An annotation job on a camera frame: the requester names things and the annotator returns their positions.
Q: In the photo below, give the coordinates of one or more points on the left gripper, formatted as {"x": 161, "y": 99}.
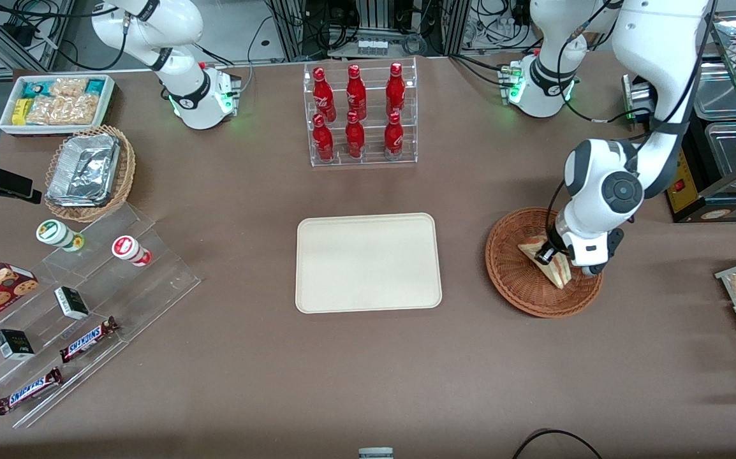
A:
{"x": 555, "y": 243}

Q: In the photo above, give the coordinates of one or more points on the triangular sandwich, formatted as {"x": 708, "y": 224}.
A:
{"x": 556, "y": 271}

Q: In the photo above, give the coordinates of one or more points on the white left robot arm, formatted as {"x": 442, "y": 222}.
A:
{"x": 588, "y": 178}

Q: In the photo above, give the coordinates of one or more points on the brown wicker basket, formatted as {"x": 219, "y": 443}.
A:
{"x": 521, "y": 287}

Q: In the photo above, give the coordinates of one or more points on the aluminium foil tray stack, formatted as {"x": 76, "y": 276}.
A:
{"x": 84, "y": 169}

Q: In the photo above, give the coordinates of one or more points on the light wicker basket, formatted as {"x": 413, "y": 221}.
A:
{"x": 125, "y": 172}

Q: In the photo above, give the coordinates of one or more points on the cream plastic tray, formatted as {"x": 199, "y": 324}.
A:
{"x": 368, "y": 262}

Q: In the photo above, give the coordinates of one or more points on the green lid sunflower cup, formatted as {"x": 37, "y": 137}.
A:
{"x": 52, "y": 232}

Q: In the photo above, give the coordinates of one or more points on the white rectangular snack bin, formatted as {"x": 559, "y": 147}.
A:
{"x": 55, "y": 131}

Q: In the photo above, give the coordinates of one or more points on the yellow snack pack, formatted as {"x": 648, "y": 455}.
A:
{"x": 20, "y": 112}

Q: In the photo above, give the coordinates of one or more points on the clear bag of crackers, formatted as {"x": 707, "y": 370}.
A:
{"x": 62, "y": 111}
{"x": 69, "y": 87}

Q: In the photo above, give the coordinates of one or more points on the teal snack pack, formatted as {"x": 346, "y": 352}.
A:
{"x": 95, "y": 87}
{"x": 35, "y": 89}

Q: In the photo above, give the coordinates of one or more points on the red lid snack cup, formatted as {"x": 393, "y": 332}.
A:
{"x": 127, "y": 247}

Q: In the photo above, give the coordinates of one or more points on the small black carton box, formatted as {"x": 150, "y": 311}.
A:
{"x": 72, "y": 303}
{"x": 14, "y": 345}

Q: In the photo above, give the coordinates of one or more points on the clear acrylic stepped shelf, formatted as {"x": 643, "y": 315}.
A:
{"x": 125, "y": 293}

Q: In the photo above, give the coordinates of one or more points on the Snickers chocolate bar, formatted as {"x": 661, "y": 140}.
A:
{"x": 87, "y": 339}
{"x": 29, "y": 390}

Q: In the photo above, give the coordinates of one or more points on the red cola bottle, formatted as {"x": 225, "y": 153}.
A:
{"x": 395, "y": 89}
{"x": 323, "y": 141}
{"x": 394, "y": 136}
{"x": 356, "y": 91}
{"x": 323, "y": 92}
{"x": 354, "y": 138}

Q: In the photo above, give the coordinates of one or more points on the clear acrylic bottle rack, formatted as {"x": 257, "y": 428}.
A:
{"x": 371, "y": 159}

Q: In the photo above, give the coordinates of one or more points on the white terminal block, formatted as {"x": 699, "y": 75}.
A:
{"x": 372, "y": 46}

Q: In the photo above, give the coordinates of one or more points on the grey device edge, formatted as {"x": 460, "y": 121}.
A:
{"x": 375, "y": 453}

